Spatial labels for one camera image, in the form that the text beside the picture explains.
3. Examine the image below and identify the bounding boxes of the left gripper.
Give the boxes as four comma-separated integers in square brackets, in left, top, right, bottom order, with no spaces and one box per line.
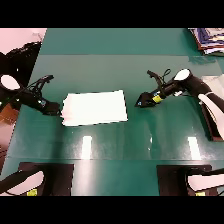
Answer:
[40,99,63,117]

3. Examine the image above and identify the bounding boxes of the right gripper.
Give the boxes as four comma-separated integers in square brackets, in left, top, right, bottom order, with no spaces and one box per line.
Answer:
[134,90,165,109]

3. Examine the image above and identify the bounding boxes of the white T-shirt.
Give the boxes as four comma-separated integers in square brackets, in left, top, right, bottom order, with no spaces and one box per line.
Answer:
[60,89,129,128]

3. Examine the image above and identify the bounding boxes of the black garment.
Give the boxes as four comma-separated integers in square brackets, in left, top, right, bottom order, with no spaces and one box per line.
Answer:
[0,41,43,88]

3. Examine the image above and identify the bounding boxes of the heap of clothes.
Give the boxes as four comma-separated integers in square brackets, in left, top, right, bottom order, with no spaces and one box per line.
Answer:
[188,27,224,57]

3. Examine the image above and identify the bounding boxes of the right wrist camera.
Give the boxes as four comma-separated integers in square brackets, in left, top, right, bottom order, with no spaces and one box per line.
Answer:
[146,69,163,88]

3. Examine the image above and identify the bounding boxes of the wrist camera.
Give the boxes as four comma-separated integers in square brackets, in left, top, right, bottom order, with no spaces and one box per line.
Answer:
[27,74,55,96]
[146,69,163,88]

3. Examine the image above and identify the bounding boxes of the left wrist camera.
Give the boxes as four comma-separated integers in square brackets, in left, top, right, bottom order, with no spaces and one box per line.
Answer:
[27,74,55,96]

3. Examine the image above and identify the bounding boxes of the black cable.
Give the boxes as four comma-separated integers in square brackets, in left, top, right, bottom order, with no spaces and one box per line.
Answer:
[159,68,173,84]

